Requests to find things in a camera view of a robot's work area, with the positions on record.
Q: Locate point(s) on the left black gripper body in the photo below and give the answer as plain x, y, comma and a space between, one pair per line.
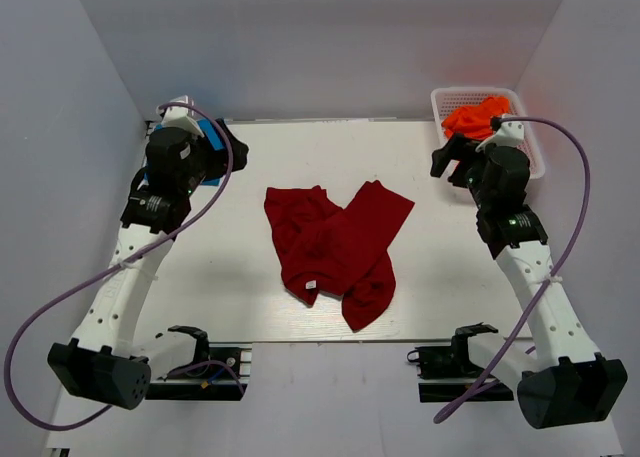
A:
207, 162

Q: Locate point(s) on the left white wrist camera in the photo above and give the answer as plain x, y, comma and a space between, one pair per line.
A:
180, 117

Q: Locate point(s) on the dark red t-shirt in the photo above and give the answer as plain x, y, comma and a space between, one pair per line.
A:
323, 247

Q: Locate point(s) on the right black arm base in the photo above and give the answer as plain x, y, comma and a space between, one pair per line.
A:
441, 378

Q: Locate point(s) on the orange t-shirt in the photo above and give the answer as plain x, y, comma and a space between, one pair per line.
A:
474, 121

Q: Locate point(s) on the folded blue t-shirt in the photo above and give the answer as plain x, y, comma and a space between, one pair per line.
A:
210, 132

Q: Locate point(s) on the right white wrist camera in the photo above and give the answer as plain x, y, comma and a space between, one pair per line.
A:
508, 131

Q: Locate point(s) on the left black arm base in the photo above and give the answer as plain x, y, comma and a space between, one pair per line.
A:
212, 383

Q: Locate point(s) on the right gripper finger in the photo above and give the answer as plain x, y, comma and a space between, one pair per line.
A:
458, 177
454, 149

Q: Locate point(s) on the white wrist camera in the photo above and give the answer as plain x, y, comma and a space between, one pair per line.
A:
180, 117
508, 131

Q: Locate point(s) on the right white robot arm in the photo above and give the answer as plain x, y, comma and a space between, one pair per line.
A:
567, 380

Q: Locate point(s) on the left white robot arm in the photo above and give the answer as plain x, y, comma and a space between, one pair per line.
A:
100, 362

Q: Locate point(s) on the white plastic basket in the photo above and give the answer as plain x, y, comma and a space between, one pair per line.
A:
445, 100

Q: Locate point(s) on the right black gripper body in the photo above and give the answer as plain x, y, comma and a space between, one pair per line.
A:
480, 193

